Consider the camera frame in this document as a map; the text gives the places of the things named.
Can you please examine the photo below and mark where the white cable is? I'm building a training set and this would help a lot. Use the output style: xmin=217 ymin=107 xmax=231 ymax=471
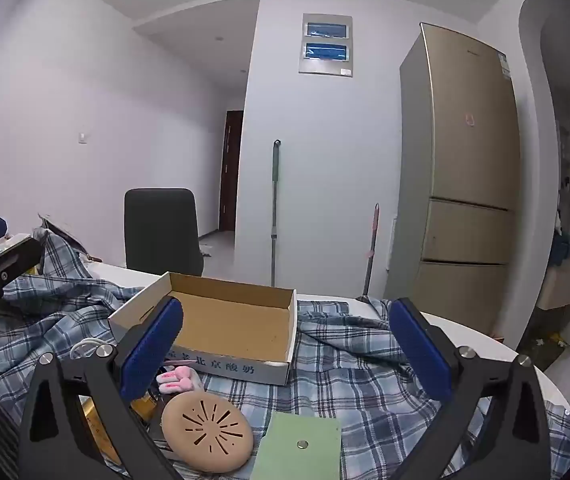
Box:
xmin=70 ymin=337 xmax=117 ymax=361

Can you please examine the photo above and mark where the pink bunny plush clip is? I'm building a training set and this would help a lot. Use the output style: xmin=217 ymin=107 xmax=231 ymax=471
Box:
xmin=157 ymin=366 xmax=204 ymax=395

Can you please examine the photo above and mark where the grey electrical panel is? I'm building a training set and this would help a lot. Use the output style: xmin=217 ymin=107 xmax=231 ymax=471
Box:
xmin=299 ymin=13 xmax=354 ymax=78

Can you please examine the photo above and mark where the blue bag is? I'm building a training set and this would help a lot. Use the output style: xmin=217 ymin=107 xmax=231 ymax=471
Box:
xmin=552 ymin=232 xmax=570 ymax=267

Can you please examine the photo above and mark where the gold refrigerator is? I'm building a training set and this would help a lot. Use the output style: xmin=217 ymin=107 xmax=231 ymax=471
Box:
xmin=384 ymin=22 xmax=522 ymax=337

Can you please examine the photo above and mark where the black office chair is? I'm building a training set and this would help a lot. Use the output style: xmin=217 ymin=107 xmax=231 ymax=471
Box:
xmin=124 ymin=188 xmax=204 ymax=277

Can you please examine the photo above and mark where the pink handled broom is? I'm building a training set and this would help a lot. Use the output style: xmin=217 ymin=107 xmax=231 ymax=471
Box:
xmin=355 ymin=203 xmax=381 ymax=304

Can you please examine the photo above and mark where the green notebook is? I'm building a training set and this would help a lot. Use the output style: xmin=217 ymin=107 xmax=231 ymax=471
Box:
xmin=251 ymin=411 xmax=342 ymax=480

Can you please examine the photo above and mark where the beige round perforated pad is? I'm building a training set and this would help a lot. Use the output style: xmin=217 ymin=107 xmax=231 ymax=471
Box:
xmin=161 ymin=391 xmax=254 ymax=473

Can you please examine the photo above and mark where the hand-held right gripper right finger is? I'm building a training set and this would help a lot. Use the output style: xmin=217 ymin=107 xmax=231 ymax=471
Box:
xmin=387 ymin=297 xmax=553 ymax=480

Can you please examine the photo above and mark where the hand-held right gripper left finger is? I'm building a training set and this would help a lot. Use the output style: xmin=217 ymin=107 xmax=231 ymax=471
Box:
xmin=18 ymin=295 xmax=186 ymax=480

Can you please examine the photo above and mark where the blue plaid cloth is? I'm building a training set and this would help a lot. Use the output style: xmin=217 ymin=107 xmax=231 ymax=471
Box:
xmin=0 ymin=229 xmax=570 ymax=480

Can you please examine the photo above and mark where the yellow and blue box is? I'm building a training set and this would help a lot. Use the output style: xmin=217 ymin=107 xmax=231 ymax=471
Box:
xmin=78 ymin=394 xmax=162 ymax=466

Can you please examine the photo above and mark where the green handled mop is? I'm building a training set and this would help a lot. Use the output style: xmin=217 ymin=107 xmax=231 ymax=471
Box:
xmin=268 ymin=139 xmax=282 ymax=286

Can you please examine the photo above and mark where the dark wooden door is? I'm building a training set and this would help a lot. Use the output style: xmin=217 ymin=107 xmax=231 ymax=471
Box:
xmin=218 ymin=110 xmax=244 ymax=232

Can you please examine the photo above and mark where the cardboard box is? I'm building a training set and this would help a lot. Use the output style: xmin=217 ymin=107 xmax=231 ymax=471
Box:
xmin=109 ymin=271 xmax=297 ymax=386

